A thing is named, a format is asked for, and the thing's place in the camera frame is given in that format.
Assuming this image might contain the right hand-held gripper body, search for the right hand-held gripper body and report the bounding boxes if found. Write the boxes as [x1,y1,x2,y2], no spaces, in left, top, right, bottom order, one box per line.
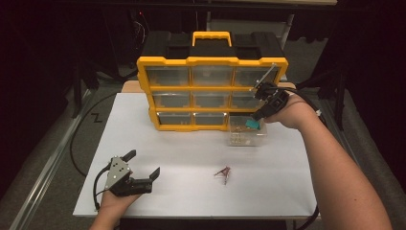
[253,62,290,118]

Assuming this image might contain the black metal stand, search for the black metal stand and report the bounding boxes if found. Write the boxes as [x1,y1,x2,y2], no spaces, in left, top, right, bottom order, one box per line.
[71,60,100,119]
[296,66,348,131]

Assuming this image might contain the person's right hand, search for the person's right hand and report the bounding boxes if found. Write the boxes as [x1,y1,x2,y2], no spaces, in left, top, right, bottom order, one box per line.
[263,95,315,130]

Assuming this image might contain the yellow black organizer case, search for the yellow black organizer case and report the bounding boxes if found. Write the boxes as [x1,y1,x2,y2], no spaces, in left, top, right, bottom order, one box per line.
[136,31,289,132]

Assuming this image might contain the person's left hand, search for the person's left hand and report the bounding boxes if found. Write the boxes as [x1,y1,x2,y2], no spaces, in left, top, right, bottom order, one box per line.
[99,191,142,212]

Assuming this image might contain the bundle of thin wires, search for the bundle of thin wires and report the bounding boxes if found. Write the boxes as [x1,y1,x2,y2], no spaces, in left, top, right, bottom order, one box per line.
[132,11,151,49]

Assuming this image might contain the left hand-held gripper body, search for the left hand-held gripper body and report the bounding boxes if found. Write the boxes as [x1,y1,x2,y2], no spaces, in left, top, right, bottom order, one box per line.
[104,155,153,196]

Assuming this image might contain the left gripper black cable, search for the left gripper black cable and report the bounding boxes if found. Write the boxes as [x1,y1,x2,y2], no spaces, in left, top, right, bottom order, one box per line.
[92,165,111,212]

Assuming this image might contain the clear plastic drawer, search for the clear plastic drawer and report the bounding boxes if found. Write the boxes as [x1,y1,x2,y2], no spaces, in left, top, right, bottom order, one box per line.
[227,114,268,148]

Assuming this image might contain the set of clear organizer drawers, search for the set of clear organizer drawers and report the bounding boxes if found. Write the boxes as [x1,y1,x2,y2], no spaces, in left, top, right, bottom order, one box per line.
[146,66,281,127]

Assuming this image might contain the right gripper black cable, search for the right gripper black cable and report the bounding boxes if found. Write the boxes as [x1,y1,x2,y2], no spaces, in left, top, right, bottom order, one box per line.
[280,86,329,230]

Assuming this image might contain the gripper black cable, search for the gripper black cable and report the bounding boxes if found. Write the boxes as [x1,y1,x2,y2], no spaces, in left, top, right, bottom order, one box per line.
[92,165,111,212]
[280,86,329,230]

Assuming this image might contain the black floor cable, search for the black floor cable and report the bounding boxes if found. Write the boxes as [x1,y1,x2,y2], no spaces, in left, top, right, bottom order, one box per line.
[69,91,118,178]

